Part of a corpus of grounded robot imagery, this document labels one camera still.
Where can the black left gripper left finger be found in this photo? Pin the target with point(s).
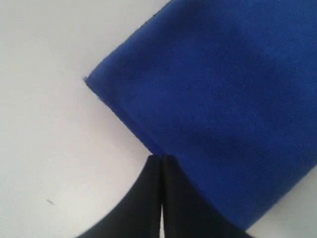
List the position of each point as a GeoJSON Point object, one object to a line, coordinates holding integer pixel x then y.
{"type": "Point", "coordinates": [138, 214]}

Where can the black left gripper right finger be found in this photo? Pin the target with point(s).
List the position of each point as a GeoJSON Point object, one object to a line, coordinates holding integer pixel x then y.
{"type": "Point", "coordinates": [186, 214]}

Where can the blue towel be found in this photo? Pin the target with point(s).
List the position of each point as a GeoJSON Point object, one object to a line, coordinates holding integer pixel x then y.
{"type": "Point", "coordinates": [228, 87]}

